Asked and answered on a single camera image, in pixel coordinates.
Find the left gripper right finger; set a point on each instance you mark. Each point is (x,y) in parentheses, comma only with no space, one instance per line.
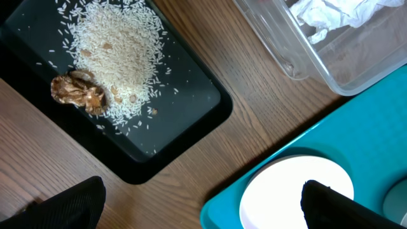
(325,208)

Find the teal serving tray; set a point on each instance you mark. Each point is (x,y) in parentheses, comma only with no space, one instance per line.
(366,136)

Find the small pink-white bowl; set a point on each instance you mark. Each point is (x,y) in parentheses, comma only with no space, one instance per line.
(272,199)

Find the black tray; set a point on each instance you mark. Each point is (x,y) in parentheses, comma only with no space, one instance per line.
(192,101)

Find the white napkin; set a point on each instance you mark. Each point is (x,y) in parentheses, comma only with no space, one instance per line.
(328,15)

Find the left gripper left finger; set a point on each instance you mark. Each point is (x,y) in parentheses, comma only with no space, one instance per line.
(80,206)

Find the grey-green bowl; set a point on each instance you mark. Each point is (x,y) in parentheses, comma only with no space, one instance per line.
(394,204)

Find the clear plastic bin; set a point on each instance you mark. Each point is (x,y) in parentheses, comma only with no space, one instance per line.
(348,60)

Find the brown walnut food scrap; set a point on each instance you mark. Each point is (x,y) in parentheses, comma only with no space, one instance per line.
(78,88)

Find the pile of white rice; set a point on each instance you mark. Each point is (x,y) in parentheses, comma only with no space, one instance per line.
(121,44)

